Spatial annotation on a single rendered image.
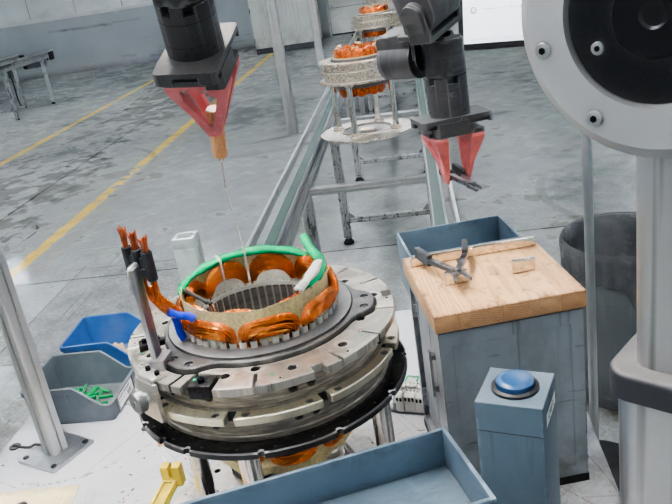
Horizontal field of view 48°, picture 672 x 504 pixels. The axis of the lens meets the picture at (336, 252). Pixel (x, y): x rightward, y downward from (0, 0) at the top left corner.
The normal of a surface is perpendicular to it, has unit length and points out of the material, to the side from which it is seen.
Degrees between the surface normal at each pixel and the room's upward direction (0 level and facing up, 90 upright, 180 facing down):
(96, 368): 88
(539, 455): 90
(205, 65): 22
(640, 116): 90
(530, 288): 0
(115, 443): 0
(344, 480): 90
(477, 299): 0
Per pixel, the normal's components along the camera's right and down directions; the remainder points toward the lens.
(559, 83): -0.65, 0.36
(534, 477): -0.41, 0.39
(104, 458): -0.14, -0.92
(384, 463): 0.25, 0.32
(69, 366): -0.10, 0.33
